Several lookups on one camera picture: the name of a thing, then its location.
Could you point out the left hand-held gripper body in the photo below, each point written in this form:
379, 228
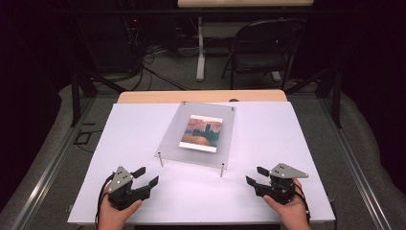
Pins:
121, 191

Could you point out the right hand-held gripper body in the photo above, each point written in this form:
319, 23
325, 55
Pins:
281, 188

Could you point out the person's left hand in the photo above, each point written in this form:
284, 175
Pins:
111, 217

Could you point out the person's right hand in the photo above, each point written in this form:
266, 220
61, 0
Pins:
293, 214

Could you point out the white table cover board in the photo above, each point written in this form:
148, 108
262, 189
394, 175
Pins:
261, 140

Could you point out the painting print card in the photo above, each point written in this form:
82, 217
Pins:
201, 133

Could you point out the light wooden table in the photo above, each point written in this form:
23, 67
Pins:
198, 96

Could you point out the black metal stand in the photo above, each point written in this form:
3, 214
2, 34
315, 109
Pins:
76, 96
335, 92

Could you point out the black folding chair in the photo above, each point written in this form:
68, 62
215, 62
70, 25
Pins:
265, 48

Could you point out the black computer tower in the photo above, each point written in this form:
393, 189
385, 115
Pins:
108, 41

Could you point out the desk with white legs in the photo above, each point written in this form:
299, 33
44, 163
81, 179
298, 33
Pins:
201, 48

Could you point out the clear acrylic picture frame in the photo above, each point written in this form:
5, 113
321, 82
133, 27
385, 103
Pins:
178, 140

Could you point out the aluminium floor rail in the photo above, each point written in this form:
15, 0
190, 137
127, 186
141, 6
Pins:
354, 163
51, 172

